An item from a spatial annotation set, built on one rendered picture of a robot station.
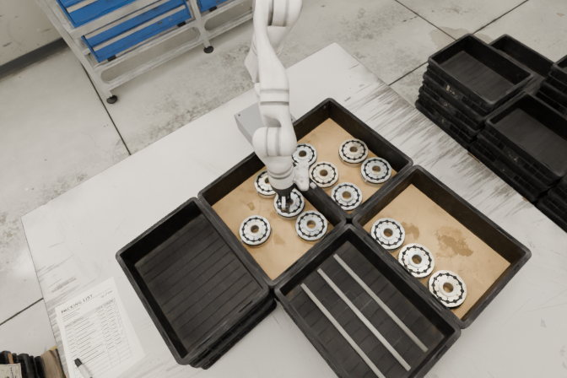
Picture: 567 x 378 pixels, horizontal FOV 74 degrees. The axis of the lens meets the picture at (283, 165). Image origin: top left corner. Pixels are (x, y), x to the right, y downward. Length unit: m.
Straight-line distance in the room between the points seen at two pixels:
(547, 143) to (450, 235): 1.04
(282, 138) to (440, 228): 0.64
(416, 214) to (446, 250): 0.14
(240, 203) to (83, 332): 0.67
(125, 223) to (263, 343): 0.70
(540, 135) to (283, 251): 1.47
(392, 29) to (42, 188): 2.74
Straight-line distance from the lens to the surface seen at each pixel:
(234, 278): 1.22
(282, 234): 1.24
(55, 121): 3.22
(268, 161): 0.93
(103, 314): 1.50
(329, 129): 1.44
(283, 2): 0.90
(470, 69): 2.24
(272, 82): 0.87
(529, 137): 2.20
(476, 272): 1.27
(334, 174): 1.30
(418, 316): 1.19
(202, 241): 1.29
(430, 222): 1.29
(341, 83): 1.78
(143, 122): 2.84
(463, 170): 1.57
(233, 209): 1.30
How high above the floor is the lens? 1.98
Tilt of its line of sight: 58 degrees down
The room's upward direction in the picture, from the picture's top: 11 degrees counter-clockwise
